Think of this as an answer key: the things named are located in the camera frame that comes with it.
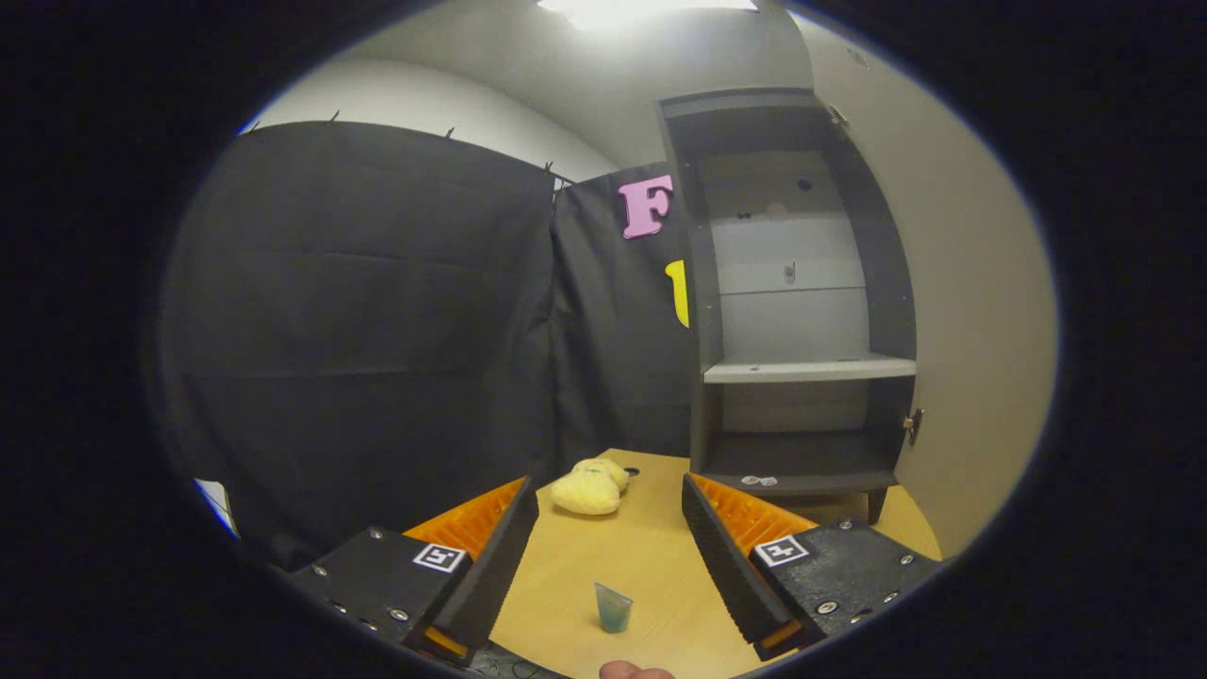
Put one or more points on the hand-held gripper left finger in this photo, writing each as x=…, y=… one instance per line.
x=490, y=575

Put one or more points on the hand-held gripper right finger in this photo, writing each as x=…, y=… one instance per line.
x=721, y=566

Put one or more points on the translucent blue cosmetic tube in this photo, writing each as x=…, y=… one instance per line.
x=613, y=611

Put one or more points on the beige cabinet door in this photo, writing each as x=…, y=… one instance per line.
x=971, y=311

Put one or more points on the yellow plush toy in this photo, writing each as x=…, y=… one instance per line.
x=585, y=490

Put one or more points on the metal door hinge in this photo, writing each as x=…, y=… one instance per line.
x=913, y=424
x=837, y=115

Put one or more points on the black backdrop cloth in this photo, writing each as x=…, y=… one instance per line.
x=358, y=330

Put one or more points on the long ceiling light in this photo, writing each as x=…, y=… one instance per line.
x=641, y=9

